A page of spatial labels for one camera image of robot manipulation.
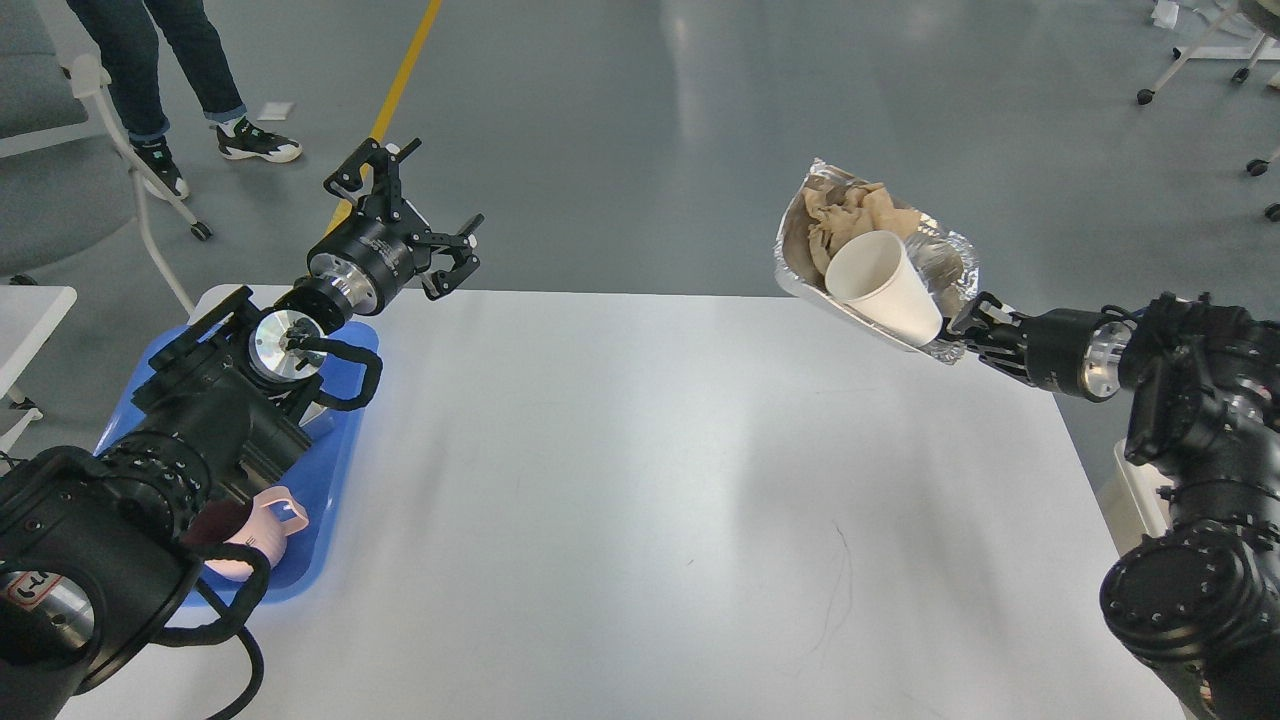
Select white side table left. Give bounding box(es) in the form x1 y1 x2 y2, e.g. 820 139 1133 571
1 284 78 393

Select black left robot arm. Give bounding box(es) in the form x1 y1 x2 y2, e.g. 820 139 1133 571
1 138 484 719

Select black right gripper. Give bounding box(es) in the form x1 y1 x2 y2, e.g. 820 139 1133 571
945 291 1134 404

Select white bin right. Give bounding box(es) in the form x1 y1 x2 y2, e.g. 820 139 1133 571
1094 439 1172 556

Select square steel tray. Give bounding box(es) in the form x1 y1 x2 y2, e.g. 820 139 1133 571
300 404 337 442

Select pink mug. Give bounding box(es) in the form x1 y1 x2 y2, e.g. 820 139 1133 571
187 486 310 568

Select white paper cup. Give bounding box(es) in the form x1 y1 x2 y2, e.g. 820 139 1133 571
826 231 942 347

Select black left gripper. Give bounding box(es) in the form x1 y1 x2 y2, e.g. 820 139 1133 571
305 137 485 319

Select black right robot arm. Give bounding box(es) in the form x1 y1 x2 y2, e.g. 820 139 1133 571
943 292 1279 719

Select brown paper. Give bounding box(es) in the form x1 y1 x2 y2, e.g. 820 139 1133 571
800 182 922 275

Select standing person dark clothes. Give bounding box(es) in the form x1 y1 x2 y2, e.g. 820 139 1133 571
65 0 303 201

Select grey office chair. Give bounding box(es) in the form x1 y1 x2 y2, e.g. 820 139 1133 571
1 1 195 311

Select blue plastic tray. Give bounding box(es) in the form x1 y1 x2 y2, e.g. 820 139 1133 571
92 322 379 605

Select paper scrap on floor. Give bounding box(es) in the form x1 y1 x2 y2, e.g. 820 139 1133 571
257 101 294 122

